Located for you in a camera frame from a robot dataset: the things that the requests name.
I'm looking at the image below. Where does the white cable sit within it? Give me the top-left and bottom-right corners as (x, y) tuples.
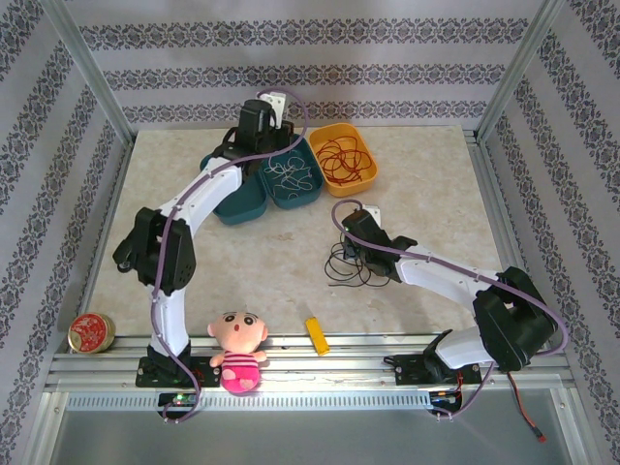
(263, 154), (292, 183)
(285, 153), (315, 185)
(270, 173), (311, 201)

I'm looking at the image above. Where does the grey metal sheet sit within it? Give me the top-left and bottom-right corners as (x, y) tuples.
(47, 409), (575, 465)

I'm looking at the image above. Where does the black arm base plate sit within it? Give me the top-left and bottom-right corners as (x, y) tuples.
(135, 356), (224, 388)
(385, 352), (484, 388)

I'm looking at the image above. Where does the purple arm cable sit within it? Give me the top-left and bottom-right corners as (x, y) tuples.
(147, 88), (311, 426)
(331, 198), (571, 422)

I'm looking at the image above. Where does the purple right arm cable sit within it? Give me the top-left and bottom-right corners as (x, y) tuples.
(331, 198), (571, 422)

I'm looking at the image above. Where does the yellow rectangular block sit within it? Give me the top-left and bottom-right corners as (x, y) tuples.
(303, 316), (331, 357)

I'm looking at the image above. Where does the aluminium frame post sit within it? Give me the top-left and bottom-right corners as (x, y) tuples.
(477, 0), (568, 142)
(41, 0), (136, 145)

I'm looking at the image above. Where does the aluminium side rail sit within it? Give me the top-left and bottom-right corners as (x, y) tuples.
(463, 129), (577, 351)
(47, 139), (137, 357)

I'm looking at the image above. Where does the aluminium mounting rail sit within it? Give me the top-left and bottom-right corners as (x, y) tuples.
(46, 332), (580, 394)

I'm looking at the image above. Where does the perforated cable duct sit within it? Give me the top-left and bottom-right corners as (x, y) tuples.
(65, 390), (432, 412)

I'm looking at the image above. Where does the red black wire with connector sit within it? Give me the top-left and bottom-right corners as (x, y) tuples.
(508, 370), (548, 443)

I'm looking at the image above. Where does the yellow plastic bin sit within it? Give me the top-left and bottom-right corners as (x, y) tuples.
(308, 123), (379, 199)

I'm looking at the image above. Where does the teal plastic bin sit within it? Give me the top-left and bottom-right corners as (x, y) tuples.
(201, 154), (268, 227)
(256, 135), (325, 211)

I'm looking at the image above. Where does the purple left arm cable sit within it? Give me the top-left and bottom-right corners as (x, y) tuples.
(147, 88), (311, 426)

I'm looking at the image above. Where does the red round tin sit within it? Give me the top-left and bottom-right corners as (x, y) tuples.
(67, 313), (117, 354)

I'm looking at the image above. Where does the pink plush doll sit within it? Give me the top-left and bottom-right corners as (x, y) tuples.
(206, 309), (270, 396)

